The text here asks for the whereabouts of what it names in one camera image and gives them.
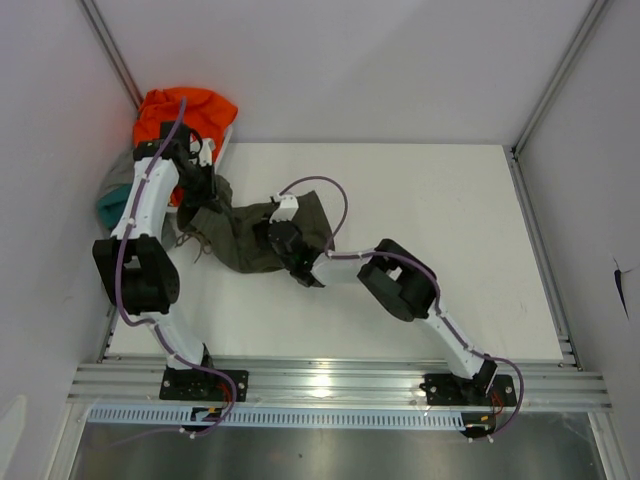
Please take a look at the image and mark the olive green shorts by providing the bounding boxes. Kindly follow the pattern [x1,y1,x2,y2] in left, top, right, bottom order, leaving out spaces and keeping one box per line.
[175,175,334,274]

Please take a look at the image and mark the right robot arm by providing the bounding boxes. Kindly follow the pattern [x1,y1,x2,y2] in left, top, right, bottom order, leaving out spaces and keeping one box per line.
[254,220,497,404]

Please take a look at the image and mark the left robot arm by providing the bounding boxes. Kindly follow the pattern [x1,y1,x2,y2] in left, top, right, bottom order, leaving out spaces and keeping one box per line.
[92,120,218,400]

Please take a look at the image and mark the orange shorts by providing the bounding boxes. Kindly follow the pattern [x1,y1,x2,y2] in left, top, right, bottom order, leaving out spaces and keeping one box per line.
[133,87,238,178]

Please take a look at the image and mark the grey shorts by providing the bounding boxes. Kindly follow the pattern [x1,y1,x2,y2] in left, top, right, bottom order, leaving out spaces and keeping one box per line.
[99,150,135,198]

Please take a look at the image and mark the teal shorts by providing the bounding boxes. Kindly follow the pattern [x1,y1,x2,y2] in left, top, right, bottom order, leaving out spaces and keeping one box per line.
[96,184,132,231]

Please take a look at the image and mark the white plastic basket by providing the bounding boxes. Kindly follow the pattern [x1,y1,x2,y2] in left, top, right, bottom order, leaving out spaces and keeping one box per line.
[167,123,234,213]

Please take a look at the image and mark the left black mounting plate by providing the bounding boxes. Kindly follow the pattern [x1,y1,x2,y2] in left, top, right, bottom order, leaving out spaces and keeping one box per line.
[159,367,232,402]

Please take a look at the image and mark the black mounting plate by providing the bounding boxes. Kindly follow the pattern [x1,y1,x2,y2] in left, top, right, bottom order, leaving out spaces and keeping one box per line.
[419,373,517,407]
[159,367,232,402]

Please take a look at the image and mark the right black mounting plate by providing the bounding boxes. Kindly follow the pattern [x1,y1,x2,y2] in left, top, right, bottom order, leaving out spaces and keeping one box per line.
[419,373,517,407]

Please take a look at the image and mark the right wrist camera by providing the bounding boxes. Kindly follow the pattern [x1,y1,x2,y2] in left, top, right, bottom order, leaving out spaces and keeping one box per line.
[269,193,299,224]

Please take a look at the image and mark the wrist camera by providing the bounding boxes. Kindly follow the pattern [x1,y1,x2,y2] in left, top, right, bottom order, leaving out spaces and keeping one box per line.
[269,193,299,224]
[190,138,215,167]

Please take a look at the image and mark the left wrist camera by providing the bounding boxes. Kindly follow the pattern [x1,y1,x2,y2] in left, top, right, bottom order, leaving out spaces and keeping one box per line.
[190,138,215,167]

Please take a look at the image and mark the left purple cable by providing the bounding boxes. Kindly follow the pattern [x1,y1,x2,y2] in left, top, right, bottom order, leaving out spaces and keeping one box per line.
[107,96,237,441]

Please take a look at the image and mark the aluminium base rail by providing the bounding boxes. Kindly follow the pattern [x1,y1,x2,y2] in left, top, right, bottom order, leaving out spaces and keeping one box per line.
[67,356,612,412]

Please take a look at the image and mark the left aluminium corner post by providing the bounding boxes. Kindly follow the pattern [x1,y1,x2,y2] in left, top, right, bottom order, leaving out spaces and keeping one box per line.
[77,0,143,110]

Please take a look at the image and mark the aluminium corner post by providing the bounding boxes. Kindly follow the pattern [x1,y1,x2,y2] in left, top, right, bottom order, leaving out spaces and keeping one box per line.
[77,0,143,110]
[511,0,614,159]

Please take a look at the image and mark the slotted cable duct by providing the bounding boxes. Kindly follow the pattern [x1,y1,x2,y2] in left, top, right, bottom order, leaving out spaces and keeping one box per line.
[87,404,465,431]

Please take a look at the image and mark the right aluminium corner post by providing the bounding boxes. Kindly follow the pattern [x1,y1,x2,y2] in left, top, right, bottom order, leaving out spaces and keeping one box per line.
[511,0,614,159]

